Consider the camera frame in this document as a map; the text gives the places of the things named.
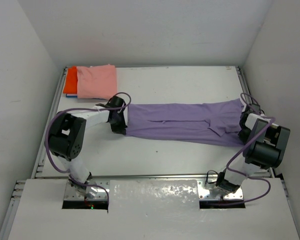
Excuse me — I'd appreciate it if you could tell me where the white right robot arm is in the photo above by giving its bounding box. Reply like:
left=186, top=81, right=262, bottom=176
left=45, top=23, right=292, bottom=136
left=208, top=103, right=291, bottom=197

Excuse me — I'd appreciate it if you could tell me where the aluminium front table rail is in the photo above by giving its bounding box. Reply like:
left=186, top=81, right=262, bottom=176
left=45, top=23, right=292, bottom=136
left=34, top=172, right=207, bottom=180

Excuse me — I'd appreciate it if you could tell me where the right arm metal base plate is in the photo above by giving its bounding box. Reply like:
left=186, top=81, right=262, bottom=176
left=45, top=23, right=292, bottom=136
left=197, top=180, right=244, bottom=202

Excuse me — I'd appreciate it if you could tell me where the white foam front cover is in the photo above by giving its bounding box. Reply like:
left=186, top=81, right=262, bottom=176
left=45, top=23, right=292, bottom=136
left=9, top=179, right=299, bottom=240

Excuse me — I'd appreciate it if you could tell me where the folded orange t-shirt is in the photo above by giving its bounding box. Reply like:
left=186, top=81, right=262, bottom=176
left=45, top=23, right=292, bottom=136
left=62, top=66, right=78, bottom=95

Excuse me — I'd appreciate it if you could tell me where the aluminium right table rail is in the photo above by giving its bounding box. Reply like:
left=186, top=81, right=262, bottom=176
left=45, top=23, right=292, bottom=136
left=236, top=66, right=275, bottom=178

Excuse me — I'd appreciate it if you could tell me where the folded pink t-shirt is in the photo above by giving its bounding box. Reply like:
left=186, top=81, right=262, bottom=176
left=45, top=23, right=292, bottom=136
left=77, top=64, right=118, bottom=100

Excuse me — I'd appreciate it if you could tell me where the purple t-shirt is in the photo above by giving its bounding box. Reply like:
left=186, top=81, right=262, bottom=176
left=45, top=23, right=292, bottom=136
left=126, top=98, right=244, bottom=147

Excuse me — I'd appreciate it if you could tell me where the aluminium table rail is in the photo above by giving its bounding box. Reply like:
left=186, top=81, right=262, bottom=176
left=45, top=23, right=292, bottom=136
left=34, top=172, right=207, bottom=180
left=236, top=66, right=275, bottom=178
left=30, top=66, right=68, bottom=179

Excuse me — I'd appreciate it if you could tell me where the aluminium left table rail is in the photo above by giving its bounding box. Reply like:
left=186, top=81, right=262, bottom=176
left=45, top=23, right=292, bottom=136
left=30, top=66, right=68, bottom=179

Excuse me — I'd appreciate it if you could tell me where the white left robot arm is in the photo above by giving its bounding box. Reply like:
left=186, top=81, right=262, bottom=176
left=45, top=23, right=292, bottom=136
left=44, top=93, right=131, bottom=196

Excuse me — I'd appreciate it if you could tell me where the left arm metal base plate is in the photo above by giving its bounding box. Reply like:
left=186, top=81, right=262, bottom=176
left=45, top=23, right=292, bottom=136
left=63, top=180, right=110, bottom=201

